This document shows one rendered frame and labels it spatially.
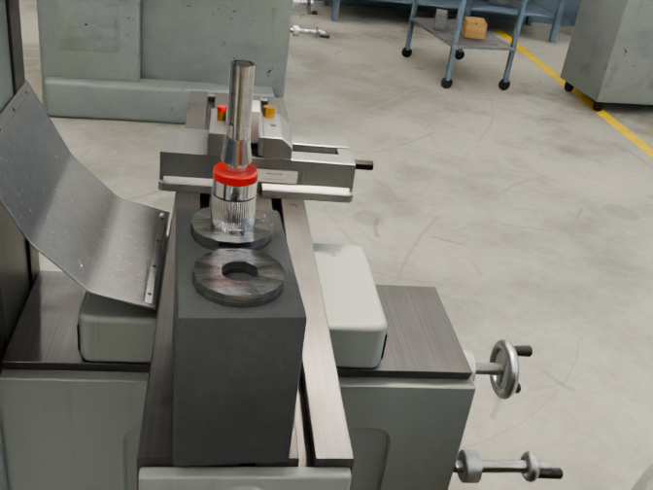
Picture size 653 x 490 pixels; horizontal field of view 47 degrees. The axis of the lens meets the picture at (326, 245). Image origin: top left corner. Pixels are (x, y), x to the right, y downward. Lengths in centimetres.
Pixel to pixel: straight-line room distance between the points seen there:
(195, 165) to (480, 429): 132
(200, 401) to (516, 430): 170
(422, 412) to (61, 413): 61
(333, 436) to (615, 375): 196
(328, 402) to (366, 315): 38
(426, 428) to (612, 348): 158
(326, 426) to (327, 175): 60
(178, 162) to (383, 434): 60
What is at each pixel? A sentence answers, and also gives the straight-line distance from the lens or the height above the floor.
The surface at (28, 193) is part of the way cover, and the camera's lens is 119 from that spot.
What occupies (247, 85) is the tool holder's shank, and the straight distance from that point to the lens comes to 75.
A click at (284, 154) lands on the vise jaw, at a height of 98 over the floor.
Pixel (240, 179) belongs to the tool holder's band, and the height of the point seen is 116.
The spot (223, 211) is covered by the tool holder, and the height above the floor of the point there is 112.
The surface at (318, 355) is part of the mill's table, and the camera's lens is 96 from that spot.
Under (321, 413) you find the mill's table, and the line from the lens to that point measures 88.
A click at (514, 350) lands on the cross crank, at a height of 66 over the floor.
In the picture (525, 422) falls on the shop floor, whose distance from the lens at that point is 240.
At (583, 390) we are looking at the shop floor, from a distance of 262.
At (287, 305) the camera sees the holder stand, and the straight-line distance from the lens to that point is 71.
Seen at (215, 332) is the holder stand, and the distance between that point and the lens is 70.
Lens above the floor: 148
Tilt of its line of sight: 29 degrees down
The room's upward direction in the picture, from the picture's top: 8 degrees clockwise
